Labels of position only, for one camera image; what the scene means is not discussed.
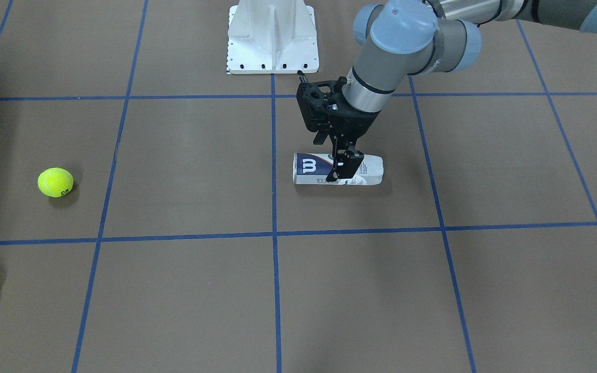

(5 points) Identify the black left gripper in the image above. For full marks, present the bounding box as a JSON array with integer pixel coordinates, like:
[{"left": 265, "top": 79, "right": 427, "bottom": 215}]
[{"left": 312, "top": 102, "right": 380, "bottom": 182}]

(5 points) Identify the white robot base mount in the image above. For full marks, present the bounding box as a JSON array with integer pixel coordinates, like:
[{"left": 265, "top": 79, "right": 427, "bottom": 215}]
[{"left": 226, "top": 1, "right": 320, "bottom": 74}]

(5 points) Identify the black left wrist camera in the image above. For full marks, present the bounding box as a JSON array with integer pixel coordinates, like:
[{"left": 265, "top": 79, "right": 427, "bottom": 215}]
[{"left": 296, "top": 70, "right": 347, "bottom": 133}]

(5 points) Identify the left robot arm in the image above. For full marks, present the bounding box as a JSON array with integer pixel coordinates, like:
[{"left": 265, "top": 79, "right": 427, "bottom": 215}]
[{"left": 294, "top": 1, "right": 597, "bottom": 185}]

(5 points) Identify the yellow tennis ball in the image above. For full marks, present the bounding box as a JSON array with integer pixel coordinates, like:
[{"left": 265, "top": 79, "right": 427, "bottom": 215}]
[{"left": 36, "top": 167, "right": 75, "bottom": 198}]

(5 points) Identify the white blue tennis ball can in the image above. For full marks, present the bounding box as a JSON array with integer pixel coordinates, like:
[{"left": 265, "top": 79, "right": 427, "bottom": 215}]
[{"left": 292, "top": 153, "right": 384, "bottom": 185}]

